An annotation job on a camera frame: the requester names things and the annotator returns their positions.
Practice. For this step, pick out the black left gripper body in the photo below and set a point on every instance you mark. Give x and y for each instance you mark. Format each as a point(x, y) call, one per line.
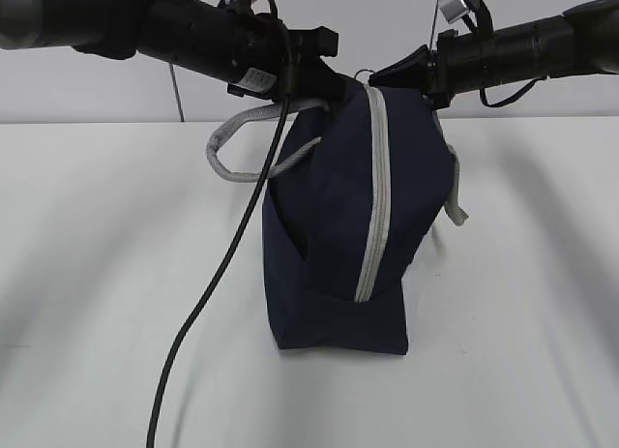
point(269, 59)

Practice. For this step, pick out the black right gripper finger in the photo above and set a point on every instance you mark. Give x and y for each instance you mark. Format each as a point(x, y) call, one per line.
point(413, 71)

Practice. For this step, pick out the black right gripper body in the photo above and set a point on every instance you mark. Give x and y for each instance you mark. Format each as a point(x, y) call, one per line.
point(441, 88)

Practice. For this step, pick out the navy blue lunch bag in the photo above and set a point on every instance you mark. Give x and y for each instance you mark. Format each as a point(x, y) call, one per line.
point(348, 202)

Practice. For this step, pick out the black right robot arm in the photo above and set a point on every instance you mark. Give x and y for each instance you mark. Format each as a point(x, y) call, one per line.
point(581, 41)

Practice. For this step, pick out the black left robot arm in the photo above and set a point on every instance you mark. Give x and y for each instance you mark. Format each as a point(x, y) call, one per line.
point(193, 35)

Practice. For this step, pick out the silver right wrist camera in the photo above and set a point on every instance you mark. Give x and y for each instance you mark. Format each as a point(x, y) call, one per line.
point(453, 10)

